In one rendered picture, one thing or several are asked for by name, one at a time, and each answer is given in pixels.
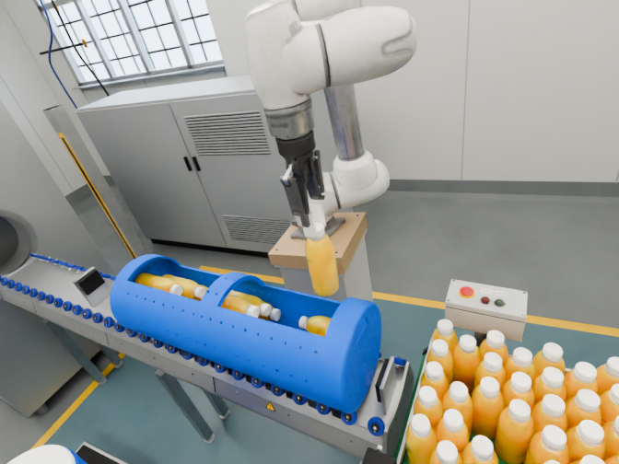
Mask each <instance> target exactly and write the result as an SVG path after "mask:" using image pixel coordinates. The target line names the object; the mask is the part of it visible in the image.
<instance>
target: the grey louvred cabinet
mask: <svg viewBox="0 0 619 464"><path fill-rule="evenodd" d="M310 98H311V100H312V108H313V113H314V118H315V127H314V128H313V129H312V130H313V133H314V138H315V143H316V147H315V149H314V150H320V151H321V170H322V172H332V171H333V162H334V160H335V158H336V157H337V150H336V146H335V141H334V137H333V129H332V125H331V121H330V116H329V111H328V108H327V103H326V98H325V95H324V90H323V89H320V90H318V91H316V92H314V93H311V94H310ZM76 111H77V112H76V114H77V116H78V118H79V120H80V121H81V122H82V124H83V126H84V128H85V129H86V131H87V133H88V136H89V137H90V139H91V141H92V143H93V145H94V146H95V147H96V149H97V151H98V153H99V155H100V157H101V159H102V161H103V162H104V164H105V166H106V168H107V170H108V171H109V172H110V174H111V176H112V178H113V180H114V182H115V184H116V185H117V187H118V189H119V191H120V193H121V194H122V196H123V198H124V200H125V201H126V203H127V205H128V207H129V209H130V210H131V212H132V214H133V216H134V218H135V220H136V222H137V224H138V225H139V226H140V228H141V230H142V232H143V233H144V235H145V237H146V238H150V239H151V241H152V243H154V244H161V245H169V246H176V247H184V248H191V249H205V250H212V251H220V252H227V253H234V254H241V255H249V256H256V257H264V258H269V256H268V253H269V252H270V251H271V249H272V248H273V247H274V245H275V244H276V243H277V241H278V240H279V239H280V238H281V237H282V236H283V235H284V234H285V232H286V231H287V230H288V228H289V227H290V226H291V225H292V220H294V219H296V218H295V216H294V215H292V212H291V209H290V206H289V202H288V199H287V197H286V191H285V188H284V186H283V184H282V183H281V181H280V176H285V174H286V160H285V159H284V158H283V157H282V156H280V154H279V152H278V148H277V144H276V140H275V137H273V136H271V134H270V131H269V127H268V123H267V120H266V117H265V114H264V111H263V104H262V102H261V100H260V98H259V97H258V95H257V93H256V91H255V89H254V86H253V83H252V81H251V75H238V76H231V77H224V78H218V79H210V80H204V81H196V82H190V83H182V84H176V85H169V86H162V87H149V88H142V89H135V90H128V91H122V92H119V93H116V94H114V95H111V96H109V97H106V98H105V99H100V100H98V101H95V102H93V103H90V104H88V105H86V106H84V107H81V108H79V109H76Z"/></svg>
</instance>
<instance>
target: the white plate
mask: <svg viewBox="0 0 619 464"><path fill-rule="evenodd" d="M7 464H76V461H75V458H74V456H73V455H72V453H71V452H70V451H69V450H68V449H66V448H65V447H62V446H58V445H47V446H42V447H36V448H33V449H32V450H29V451H27V452H25V453H23V454H21V455H20V456H18V457H16V458H14V459H12V460H11V461H10V462H8V463H7Z"/></svg>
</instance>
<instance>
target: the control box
mask: <svg viewBox="0 0 619 464"><path fill-rule="evenodd" d="M464 286H469V287H471V288H472V289H473V294H472V295H471V296H464V295H463V294H462V293H461V292H460V290H461V288H462V287H464ZM486 290H487V291H486ZM492 291H493V293H492ZM489 292H490V293H489ZM498 292H499V293H500V294H499V293H498ZM483 296H487V297H489V299H490V302H489V303H483V302H482V301H481V298H482V297H483ZM497 299H502V300H503V301H504V305H503V306H498V305H496V303H495V301H496V300H497ZM527 299H528V292H525V291H520V290H514V289H508V288H503V287H497V286H492V285H486V284H477V283H471V282H465V281H460V280H454V279H451V281H450V288H449V291H448V294H447V298H446V302H445V319H447V320H449V321H451V323H452V325H453V327H456V328H461V329H465V330H469V331H476V332H481V333H484V334H487V333H488V332H489V331H500V332H501V333H502V334H503V335H504V337H505V339H510V340H513V341H517V342H521V340H522V335H523V332H524V327H525V322H526V318H527Z"/></svg>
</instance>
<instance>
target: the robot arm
mask: <svg viewBox="0 0 619 464"><path fill-rule="evenodd" d="M244 41H245V50H246V57H247V63H248V67H249V71H250V75H251V81H252V83H253V86H254V89H255V91H256V93H257V95H258V97H259V98H260V100H261V102H262V104H263V111H264V114H265V117H266V120H267V123H268V127H269V131H270V134H271V136H273V137H275V140H276V144H277V148H278V152H279V154H280V156H282V157H283V158H284V159H285V160H286V174H285V176H280V181H281V183H282V184H283V186H284V188H285V191H286V197H287V199H288V202H289V206H290V209H291V212H292V215H294V216H295V218H296V219H294V220H292V225H293V226H296V227H298V229H297V230H295V231H294V232H293V233H291V234H290V237H291V238H292V239H303V240H307V238H317V237H318V236H317V231H316V226H315V223H321V224H323V225H324V231H325V233H326V235H327V236H328V237H330V236H331V235H332V234H333V233H334V232H335V231H336V230H337V229H338V228H339V227H340V226H341V225H342V224H344V223H345V218H344V217H334V216H333V213H334V212H336V211H337V210H339V209H343V208H349V207H353V206H357V205H360V204H363V203H368V202H370V201H372V200H375V199H376V198H378V197H380V196H381V195H382V194H383V193H384V192H385V191H387V189H388V188H389V185H390V178H389V172H388V170H387V168H386V167H385V166H384V164H383V163H382V162H380V161H379V160H377V159H373V156H372V155H371V154H370V153H369V151H368V150H366V149H365V148H364V146H363V140H362V134H361V129H360V122H359V117H358V111H357V105H356V93H355V87H354V84H356V83H361V82H365V81H369V80H372V79H376V78H379V77H382V76H386V75H389V74H391V73H393V72H395V71H397V70H399V69H400V68H402V67H403V66H405V65H406V64H408V63H409V62H410V60H411V58H412V57H413V55H414V54H415V50H416V44H417V34H416V24H415V20H414V18H413V17H412V16H411V15H410V14H409V13H408V11H406V10H404V9H401V8H399V7H395V6H379V7H375V6H365V7H363V2H362V0H271V1H269V2H265V3H262V4H261V5H259V6H256V7H255V8H253V9H252V10H251V11H250V12H249V13H248V14H247V16H246V18H245V23H244ZM320 89H323V90H324V95H325V98H326V103H327V108H328V111H329V116H330V121H331V125H332V129H333V137H334V141H335V146H336V150H337V157H336V158H335V160H334V162H333V171H332V172H322V170H321V151H320V150H314V149H315V147H316V143H315V138H314V133H313V130H312V129H313V128H314V127H315V118H314V113H313V108H312V100H311V98H310V94H311V93H314V92H316V91H318V90H320Z"/></svg>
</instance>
